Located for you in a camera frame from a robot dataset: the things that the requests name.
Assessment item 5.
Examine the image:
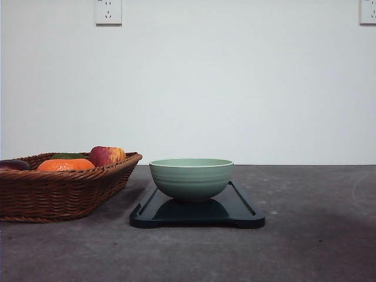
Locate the white wall socket right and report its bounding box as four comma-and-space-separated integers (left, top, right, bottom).
357, 0, 376, 28

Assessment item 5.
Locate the dark purple fruit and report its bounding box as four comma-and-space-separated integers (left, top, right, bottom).
0, 160, 29, 170

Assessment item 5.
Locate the white wall socket left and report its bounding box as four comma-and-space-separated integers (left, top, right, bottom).
94, 0, 123, 27

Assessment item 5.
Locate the dark teal tray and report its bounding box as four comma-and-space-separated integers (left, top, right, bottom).
130, 180, 265, 229

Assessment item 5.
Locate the light green bowl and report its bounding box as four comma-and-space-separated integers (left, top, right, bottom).
149, 158, 234, 200

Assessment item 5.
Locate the red yellow apple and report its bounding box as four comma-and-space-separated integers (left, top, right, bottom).
89, 146, 126, 167

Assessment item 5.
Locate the orange tangerine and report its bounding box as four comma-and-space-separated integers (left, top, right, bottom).
36, 159, 96, 172

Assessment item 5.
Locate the white wall socket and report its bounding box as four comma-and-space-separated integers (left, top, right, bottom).
357, 0, 376, 28
94, 0, 123, 27

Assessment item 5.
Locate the green avocado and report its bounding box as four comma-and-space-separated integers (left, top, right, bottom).
51, 153, 86, 159

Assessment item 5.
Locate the brown wicker basket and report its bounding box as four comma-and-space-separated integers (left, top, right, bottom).
0, 146, 143, 223

